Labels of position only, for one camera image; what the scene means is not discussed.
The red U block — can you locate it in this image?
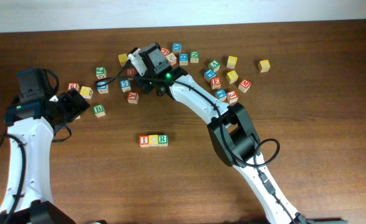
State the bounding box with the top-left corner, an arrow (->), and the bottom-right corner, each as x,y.
126,67 -> 137,79

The yellow block centre right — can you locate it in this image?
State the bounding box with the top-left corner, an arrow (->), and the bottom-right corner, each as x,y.
226,70 -> 238,84

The red 3 block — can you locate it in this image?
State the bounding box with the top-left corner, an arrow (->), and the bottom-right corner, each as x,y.
227,90 -> 239,104

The green B block right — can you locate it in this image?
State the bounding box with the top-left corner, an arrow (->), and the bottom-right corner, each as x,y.
93,104 -> 106,118

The red C block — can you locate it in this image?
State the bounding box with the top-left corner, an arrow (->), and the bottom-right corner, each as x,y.
161,47 -> 170,57

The yellow block far right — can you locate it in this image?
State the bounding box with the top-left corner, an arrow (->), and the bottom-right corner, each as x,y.
258,60 -> 271,73

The red M block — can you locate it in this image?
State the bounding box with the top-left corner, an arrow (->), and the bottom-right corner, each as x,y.
238,78 -> 251,93

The red K block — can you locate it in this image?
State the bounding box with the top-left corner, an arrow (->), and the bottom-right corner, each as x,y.
127,91 -> 139,104

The red 6 block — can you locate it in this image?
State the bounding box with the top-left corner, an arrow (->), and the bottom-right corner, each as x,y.
67,82 -> 80,91

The red I block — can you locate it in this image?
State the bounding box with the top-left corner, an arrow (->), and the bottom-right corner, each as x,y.
139,135 -> 149,147

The yellow block upper right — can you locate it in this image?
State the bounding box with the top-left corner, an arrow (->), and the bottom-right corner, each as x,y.
226,55 -> 238,69

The blue X block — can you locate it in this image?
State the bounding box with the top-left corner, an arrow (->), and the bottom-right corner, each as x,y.
172,42 -> 182,54

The blue 5 block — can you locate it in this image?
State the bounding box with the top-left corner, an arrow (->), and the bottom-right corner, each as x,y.
120,80 -> 131,92

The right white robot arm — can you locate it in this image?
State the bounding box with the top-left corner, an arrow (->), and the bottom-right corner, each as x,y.
128,43 -> 307,223

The blue 1 block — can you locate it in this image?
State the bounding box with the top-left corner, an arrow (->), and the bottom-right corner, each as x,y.
215,89 -> 227,101

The green J block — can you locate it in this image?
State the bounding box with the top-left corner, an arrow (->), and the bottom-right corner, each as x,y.
95,67 -> 107,80

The yellow block upper left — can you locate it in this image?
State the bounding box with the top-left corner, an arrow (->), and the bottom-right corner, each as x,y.
118,54 -> 129,67

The green V block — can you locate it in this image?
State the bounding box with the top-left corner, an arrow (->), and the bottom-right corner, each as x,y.
209,60 -> 220,72

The green R block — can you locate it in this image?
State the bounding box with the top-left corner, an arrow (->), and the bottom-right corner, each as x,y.
158,134 -> 169,147

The yellow C block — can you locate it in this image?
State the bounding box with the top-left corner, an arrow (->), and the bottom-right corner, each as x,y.
149,134 -> 159,147

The blue P block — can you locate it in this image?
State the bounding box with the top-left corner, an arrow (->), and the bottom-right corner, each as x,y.
204,69 -> 216,83

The green N block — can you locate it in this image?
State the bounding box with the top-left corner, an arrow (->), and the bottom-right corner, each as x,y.
190,51 -> 199,63

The red and wood block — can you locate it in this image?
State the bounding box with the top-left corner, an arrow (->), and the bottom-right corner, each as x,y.
166,53 -> 177,66

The blue H block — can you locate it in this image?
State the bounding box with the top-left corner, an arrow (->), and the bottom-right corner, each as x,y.
179,54 -> 189,66

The red E block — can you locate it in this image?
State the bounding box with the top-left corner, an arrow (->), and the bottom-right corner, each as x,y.
210,77 -> 222,90

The blue I block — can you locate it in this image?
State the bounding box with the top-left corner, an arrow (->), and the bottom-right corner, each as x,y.
96,81 -> 109,94

